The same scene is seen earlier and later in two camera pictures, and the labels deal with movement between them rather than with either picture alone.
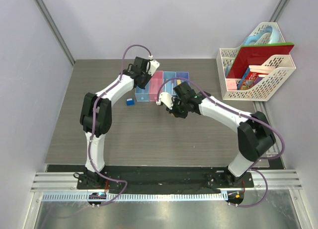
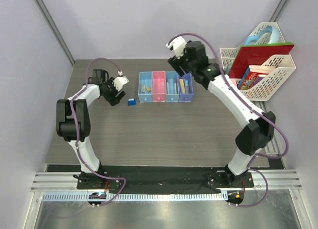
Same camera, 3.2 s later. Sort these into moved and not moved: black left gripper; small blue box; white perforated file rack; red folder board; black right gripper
Moved: black left gripper; black right gripper
Not moved: white perforated file rack; red folder board; small blue box
